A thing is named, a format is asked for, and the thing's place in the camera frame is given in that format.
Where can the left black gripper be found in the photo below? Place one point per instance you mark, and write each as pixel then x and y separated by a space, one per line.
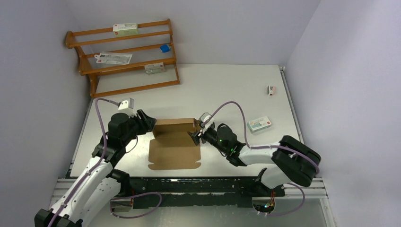
pixel 146 123

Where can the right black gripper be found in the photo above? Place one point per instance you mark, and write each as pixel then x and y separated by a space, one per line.
pixel 196 136

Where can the brown cardboard box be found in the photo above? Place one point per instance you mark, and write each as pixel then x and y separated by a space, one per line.
pixel 172 147

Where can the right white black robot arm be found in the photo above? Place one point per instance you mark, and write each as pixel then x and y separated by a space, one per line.
pixel 293 161

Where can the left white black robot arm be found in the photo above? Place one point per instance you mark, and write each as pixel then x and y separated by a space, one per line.
pixel 91 175

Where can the small white box on shelf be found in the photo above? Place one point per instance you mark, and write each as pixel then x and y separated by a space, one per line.
pixel 154 68

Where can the white teal box on table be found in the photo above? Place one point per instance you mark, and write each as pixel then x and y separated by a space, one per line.
pixel 259 124

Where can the white green box top shelf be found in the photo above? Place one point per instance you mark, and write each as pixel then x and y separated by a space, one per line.
pixel 125 29

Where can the orange wooden shelf rack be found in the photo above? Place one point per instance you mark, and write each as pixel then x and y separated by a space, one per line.
pixel 111 79

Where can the clear plastic blister package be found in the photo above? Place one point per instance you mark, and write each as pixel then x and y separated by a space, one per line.
pixel 113 58

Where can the blue small block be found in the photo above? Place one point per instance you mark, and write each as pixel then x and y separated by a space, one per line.
pixel 165 48

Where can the small pink white stapler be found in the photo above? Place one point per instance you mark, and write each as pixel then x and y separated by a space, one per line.
pixel 271 90

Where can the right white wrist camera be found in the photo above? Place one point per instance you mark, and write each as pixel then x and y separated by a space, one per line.
pixel 206 121

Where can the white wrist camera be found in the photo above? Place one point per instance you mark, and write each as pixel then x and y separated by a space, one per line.
pixel 206 121
pixel 126 106

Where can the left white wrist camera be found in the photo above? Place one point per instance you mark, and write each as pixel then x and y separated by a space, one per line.
pixel 126 106

